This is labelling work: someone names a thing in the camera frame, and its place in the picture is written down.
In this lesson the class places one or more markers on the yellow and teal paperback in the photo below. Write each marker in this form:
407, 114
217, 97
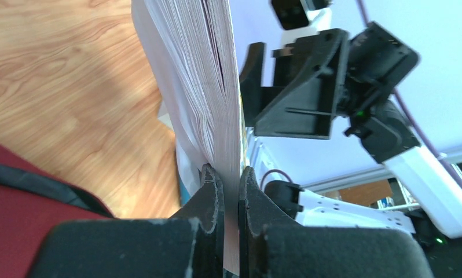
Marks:
191, 51

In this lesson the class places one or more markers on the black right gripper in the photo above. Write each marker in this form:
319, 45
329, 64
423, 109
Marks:
320, 77

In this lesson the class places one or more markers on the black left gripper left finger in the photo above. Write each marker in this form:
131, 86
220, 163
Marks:
188, 244

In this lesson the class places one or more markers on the red student backpack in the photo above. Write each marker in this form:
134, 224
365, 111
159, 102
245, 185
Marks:
32, 202

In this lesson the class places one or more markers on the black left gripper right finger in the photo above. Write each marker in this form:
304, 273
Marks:
272, 244

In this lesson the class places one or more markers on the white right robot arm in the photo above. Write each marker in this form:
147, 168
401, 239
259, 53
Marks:
388, 138

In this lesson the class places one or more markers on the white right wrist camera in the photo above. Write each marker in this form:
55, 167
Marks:
299, 18

